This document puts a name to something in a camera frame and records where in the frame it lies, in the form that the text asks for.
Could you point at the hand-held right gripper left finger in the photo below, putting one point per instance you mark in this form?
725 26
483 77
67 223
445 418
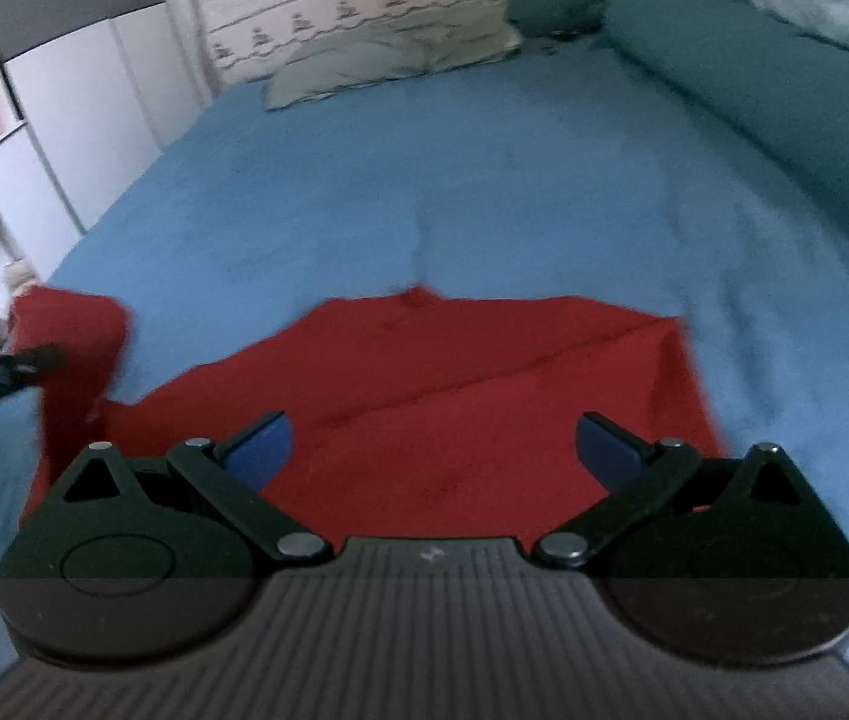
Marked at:
265 450

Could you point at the white wardrobe with grey band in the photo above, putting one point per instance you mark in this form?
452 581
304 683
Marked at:
72 75

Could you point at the cream embroidered pillow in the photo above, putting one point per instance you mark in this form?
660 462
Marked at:
349 7

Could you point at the grey-green pillow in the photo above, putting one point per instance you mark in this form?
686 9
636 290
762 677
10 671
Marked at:
372 61

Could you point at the red garment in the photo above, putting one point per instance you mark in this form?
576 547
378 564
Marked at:
424 405

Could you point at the dark teal duvet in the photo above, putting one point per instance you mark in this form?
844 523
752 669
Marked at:
762 82

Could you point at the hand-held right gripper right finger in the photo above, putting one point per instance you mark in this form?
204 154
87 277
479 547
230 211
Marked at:
604 451

